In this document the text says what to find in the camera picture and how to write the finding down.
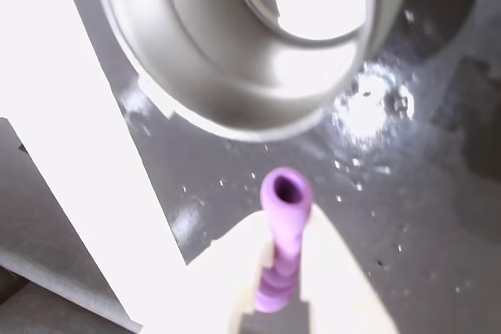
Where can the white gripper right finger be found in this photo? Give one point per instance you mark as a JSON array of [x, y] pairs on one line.
[[336, 291]]

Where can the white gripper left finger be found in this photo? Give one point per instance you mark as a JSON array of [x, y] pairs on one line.
[[227, 263]]

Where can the purple ribbed pen grip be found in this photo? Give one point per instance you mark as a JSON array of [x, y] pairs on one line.
[[285, 209]]

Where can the black glossy mat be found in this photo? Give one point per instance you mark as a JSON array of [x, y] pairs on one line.
[[411, 232]]

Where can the pale green steel-lined mug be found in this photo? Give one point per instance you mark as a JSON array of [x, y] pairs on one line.
[[219, 56]]

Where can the white base board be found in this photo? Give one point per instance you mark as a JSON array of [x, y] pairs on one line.
[[58, 115]]

